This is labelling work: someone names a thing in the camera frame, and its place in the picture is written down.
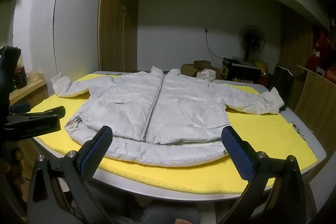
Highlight white puffer jacket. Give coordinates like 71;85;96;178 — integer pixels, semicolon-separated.
51;67;284;167

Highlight wooden side shelf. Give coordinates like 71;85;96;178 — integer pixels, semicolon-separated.
9;73;49;108

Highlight yellow table mat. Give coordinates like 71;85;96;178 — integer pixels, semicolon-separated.
29;73;318;195

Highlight wooden board right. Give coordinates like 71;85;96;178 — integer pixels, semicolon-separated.
294;65;336;140

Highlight wooden door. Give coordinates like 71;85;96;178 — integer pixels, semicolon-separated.
97;0;139;73

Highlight black yellow printed box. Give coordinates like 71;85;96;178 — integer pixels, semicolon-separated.
221;58;262;84

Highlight brown cardboard box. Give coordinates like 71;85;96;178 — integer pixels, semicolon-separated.
180;60;221;80

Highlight black standing fan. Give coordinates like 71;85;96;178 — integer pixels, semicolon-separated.
239;24;265;61

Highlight black wall cable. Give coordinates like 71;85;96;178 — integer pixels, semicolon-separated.
204;27;224;59

